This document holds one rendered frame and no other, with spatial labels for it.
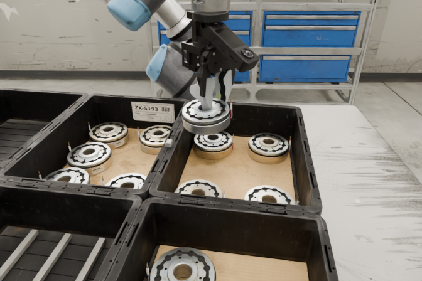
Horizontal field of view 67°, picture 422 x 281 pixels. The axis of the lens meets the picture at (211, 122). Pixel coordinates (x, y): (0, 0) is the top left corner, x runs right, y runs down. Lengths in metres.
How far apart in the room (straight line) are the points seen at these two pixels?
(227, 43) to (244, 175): 0.33
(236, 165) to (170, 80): 0.39
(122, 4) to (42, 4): 3.17
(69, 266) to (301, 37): 2.32
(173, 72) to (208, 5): 0.46
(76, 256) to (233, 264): 0.28
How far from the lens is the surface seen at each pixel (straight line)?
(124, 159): 0.86
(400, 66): 4.05
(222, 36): 0.62
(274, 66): 2.67
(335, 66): 2.80
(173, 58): 1.05
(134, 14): 0.65
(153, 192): 0.58
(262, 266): 0.61
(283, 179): 0.78
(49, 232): 0.72
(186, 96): 1.06
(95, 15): 3.62
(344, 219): 0.92
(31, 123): 1.13
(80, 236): 0.69
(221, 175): 0.77
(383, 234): 0.92
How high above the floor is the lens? 1.31
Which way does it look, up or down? 29 degrees down
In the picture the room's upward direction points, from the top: straight up
